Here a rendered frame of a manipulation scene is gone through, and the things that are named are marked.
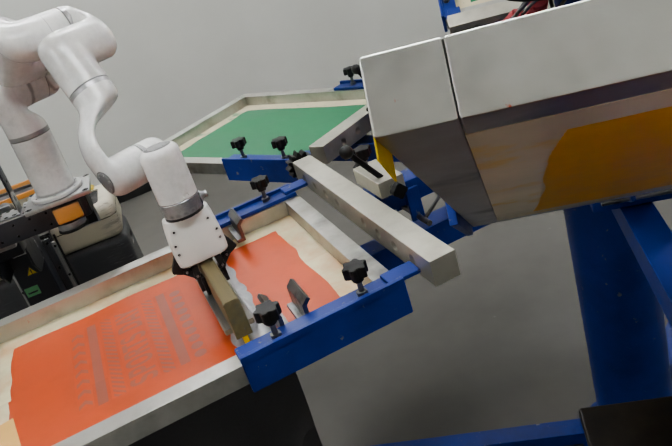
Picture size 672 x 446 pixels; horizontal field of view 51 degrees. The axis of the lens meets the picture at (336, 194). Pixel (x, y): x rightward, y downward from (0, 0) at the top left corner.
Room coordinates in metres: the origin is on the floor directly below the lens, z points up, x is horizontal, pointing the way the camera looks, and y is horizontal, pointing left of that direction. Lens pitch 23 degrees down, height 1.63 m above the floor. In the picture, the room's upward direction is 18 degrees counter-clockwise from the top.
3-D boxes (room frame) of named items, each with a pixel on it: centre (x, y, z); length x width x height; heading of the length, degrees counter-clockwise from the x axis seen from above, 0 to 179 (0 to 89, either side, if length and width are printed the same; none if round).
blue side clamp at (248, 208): (1.54, 0.24, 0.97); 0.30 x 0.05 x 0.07; 106
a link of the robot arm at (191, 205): (1.24, 0.27, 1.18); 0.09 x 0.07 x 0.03; 106
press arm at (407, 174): (1.36, -0.15, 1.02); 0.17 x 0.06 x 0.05; 106
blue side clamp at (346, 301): (1.01, 0.08, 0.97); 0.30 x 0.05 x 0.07; 106
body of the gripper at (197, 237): (1.24, 0.28, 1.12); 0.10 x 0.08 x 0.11; 106
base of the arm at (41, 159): (1.71, 0.66, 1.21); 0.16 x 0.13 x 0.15; 11
